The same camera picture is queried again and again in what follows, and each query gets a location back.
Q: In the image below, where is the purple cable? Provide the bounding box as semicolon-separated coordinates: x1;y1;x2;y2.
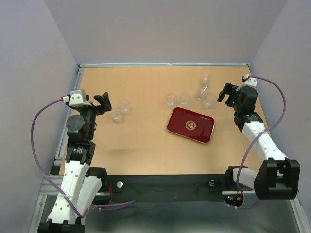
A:
30;98;136;218
227;76;287;211

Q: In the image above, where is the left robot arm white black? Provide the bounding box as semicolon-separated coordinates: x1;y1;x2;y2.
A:
37;89;112;233

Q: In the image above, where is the circuit board with leds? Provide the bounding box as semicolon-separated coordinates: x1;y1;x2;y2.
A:
223;194;243;206

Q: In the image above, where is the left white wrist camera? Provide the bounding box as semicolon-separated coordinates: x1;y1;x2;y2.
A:
62;89;91;108

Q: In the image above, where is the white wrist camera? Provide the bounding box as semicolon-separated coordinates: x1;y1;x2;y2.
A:
62;89;91;108
241;74;257;89

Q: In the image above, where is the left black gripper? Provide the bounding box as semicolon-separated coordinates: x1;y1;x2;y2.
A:
76;92;111;139

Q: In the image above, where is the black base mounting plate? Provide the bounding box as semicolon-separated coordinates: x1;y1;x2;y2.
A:
93;174;244;205

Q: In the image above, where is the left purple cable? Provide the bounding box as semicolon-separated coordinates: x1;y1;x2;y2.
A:
30;98;136;218

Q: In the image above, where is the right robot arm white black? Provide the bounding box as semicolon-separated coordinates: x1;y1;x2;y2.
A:
217;83;300;200

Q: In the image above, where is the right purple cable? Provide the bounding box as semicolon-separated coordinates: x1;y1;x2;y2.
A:
227;76;287;211

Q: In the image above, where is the red lacquer tray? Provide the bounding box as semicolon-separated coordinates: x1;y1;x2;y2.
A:
167;107;215;144

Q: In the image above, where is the clear glass lying tipped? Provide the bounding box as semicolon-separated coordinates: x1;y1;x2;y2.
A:
195;83;209;101

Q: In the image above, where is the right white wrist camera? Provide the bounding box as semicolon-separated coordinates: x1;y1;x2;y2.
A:
241;74;257;89

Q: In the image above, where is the clear glass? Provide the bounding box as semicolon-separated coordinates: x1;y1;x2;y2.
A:
200;73;210;88
195;83;209;101
110;109;122;123
118;99;130;115
165;93;177;109
204;93;216;109
179;93;191;108

